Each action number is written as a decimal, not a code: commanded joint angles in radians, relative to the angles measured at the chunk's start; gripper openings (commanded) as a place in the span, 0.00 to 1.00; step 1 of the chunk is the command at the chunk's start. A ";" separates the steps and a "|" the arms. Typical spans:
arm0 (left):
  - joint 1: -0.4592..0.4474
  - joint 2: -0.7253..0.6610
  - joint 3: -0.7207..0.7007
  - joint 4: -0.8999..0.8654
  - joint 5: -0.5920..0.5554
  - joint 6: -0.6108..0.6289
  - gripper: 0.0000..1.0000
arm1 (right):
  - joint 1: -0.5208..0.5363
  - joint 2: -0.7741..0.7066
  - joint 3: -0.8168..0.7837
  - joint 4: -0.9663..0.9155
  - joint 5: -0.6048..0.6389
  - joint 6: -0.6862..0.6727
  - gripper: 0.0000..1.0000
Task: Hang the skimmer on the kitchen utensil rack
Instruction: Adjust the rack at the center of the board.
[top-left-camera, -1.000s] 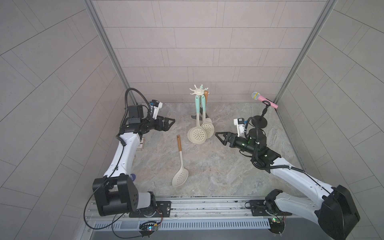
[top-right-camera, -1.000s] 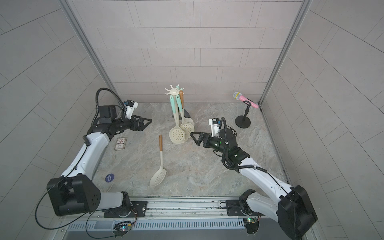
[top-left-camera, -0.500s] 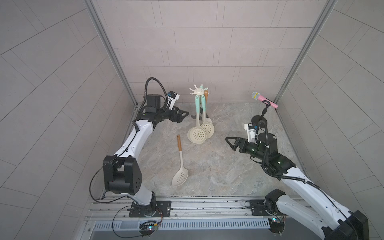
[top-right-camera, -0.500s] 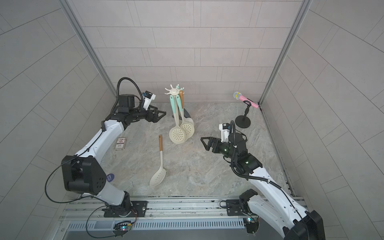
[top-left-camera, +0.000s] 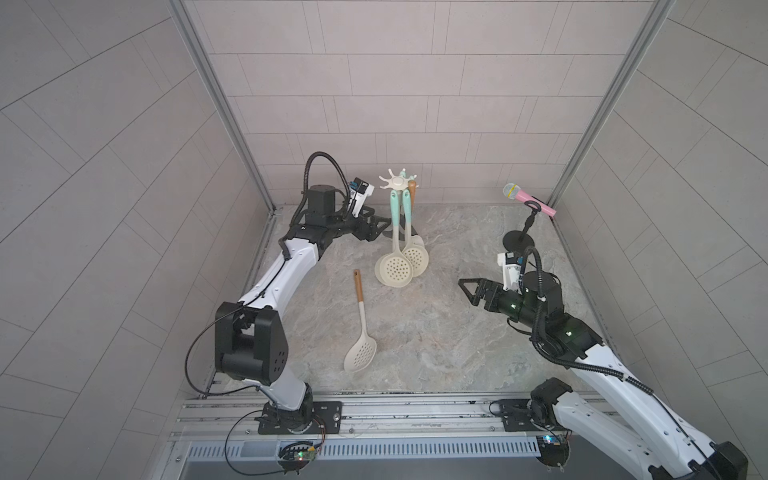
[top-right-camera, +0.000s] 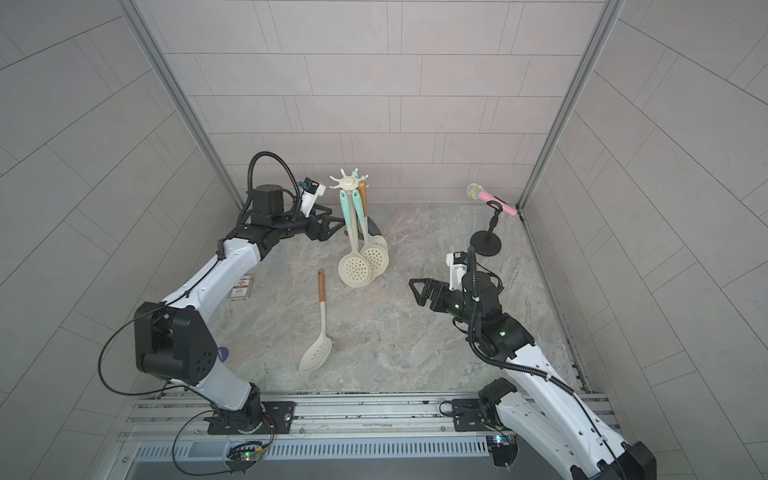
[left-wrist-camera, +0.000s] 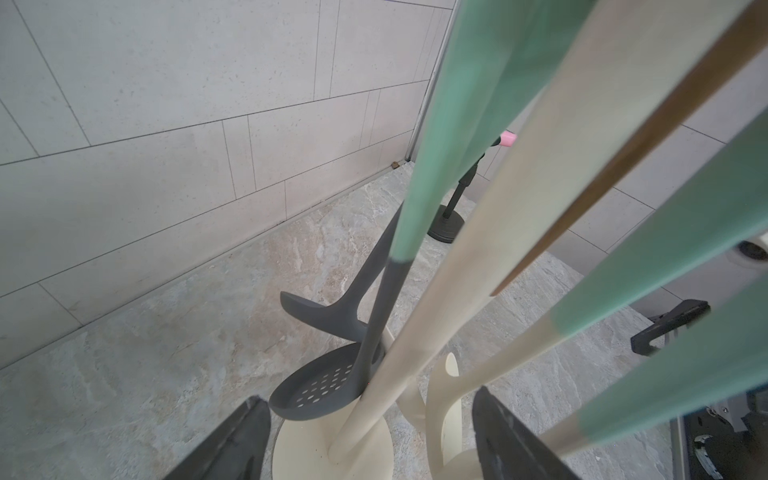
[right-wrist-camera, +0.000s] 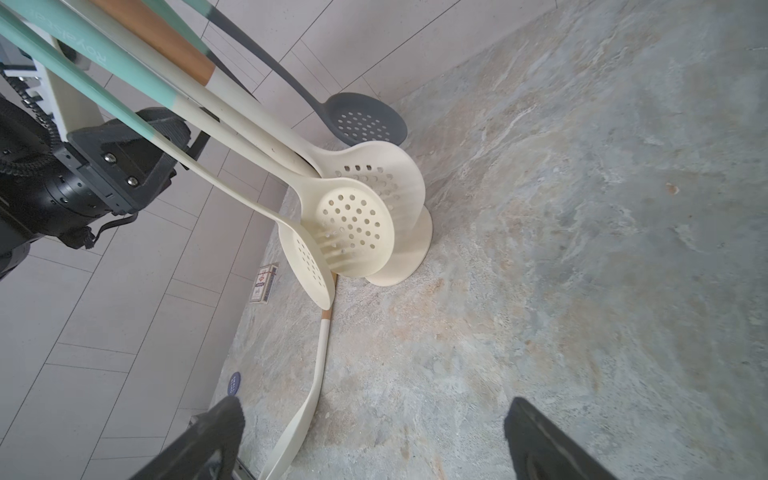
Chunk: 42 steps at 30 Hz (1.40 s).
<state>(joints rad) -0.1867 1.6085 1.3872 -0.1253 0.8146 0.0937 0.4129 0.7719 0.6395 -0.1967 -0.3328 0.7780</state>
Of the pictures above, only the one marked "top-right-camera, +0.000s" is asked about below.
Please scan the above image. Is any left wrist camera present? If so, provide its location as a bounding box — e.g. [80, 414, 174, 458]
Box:
[299, 177, 326, 217]

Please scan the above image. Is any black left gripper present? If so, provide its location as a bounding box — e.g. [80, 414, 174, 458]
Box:
[270, 204, 345, 244]

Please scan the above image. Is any blue round sticker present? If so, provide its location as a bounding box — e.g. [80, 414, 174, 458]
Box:
[217, 347, 230, 362]

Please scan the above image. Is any pink toy microphone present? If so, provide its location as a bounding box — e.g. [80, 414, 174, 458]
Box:
[467, 183, 518, 217]

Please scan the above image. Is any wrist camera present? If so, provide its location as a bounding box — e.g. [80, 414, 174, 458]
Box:
[299, 177, 326, 217]
[446, 251, 468, 291]

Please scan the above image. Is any cream skimmer green handle bottom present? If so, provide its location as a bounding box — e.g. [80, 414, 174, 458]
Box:
[338, 190, 371, 288]

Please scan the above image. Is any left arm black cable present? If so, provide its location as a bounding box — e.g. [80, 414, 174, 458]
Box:
[239, 151, 301, 223]

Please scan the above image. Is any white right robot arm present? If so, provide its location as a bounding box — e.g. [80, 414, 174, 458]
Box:
[408, 273, 658, 479]

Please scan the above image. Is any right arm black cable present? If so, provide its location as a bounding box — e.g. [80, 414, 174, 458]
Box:
[451, 244, 625, 475]

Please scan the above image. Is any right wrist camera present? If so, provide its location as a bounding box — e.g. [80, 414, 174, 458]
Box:
[446, 251, 468, 291]

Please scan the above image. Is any cream skimmer green handle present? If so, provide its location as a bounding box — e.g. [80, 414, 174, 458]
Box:
[338, 190, 371, 288]
[353, 188, 389, 278]

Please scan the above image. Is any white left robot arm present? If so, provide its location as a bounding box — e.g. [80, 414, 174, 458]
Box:
[133, 178, 343, 430]

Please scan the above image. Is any cream utensil rack stand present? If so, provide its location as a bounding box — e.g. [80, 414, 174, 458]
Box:
[330, 168, 368, 204]

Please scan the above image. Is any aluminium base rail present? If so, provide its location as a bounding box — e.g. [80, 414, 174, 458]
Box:
[119, 392, 619, 442]

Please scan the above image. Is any playing card box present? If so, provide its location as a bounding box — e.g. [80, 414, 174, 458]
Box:
[229, 273, 254, 301]

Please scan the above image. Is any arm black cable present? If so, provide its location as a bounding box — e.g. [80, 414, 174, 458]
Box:
[239, 151, 301, 223]
[451, 244, 625, 475]

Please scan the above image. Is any black microphone stand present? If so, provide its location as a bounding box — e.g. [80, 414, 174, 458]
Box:
[470, 201, 503, 257]

